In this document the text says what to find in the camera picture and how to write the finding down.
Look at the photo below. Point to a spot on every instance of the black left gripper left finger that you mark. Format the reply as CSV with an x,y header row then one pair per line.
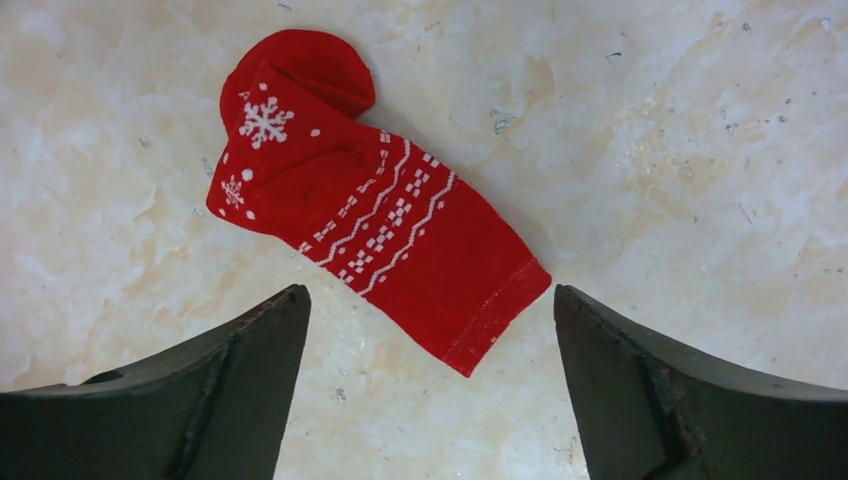
x,y
212,407

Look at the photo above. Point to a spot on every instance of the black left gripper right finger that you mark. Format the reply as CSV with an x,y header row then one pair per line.
x,y
651,407

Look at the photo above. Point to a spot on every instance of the red snowflake sock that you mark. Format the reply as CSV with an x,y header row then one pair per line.
x,y
387,219

